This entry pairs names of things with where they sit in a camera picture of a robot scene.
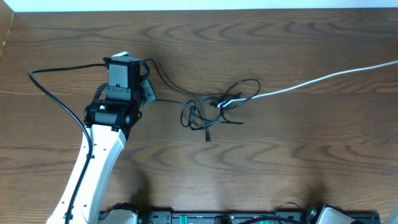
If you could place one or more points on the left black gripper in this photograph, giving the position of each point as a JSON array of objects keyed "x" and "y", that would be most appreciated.
[{"x": 150, "y": 94}]

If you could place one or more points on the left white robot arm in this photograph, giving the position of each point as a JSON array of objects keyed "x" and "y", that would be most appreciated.
[{"x": 108, "y": 120}]

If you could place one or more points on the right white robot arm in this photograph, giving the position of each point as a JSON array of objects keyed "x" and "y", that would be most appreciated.
[{"x": 323, "y": 213}]

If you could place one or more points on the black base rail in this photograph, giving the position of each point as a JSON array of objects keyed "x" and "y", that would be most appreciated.
[{"x": 287, "y": 212}]

